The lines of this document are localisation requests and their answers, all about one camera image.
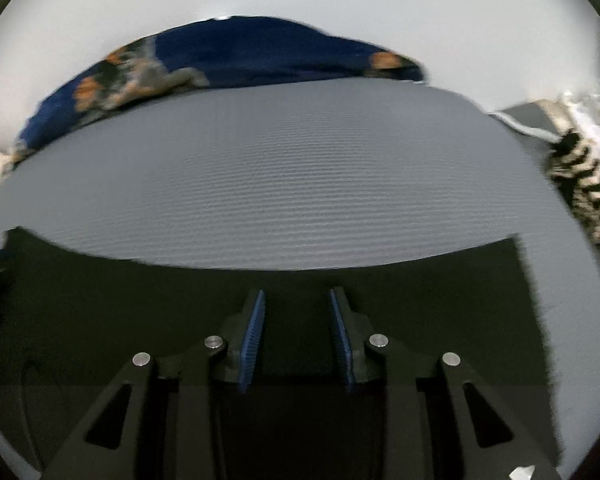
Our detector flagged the black pants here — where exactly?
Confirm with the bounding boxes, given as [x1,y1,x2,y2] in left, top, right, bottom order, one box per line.
[0,229,559,479]

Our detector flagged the black cream zigzag cloth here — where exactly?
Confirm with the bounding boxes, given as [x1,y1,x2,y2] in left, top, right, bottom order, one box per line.
[547,129,600,250]

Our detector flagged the grey white-trimmed cloth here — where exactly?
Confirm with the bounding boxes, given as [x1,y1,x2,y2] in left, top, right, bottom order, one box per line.
[489,100,573,144]

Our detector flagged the grey mesh mattress cover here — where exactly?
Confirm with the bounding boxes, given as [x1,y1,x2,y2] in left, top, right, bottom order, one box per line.
[0,79,600,477]

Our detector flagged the navy floral blanket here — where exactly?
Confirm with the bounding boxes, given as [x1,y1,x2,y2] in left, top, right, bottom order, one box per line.
[10,16,426,162]

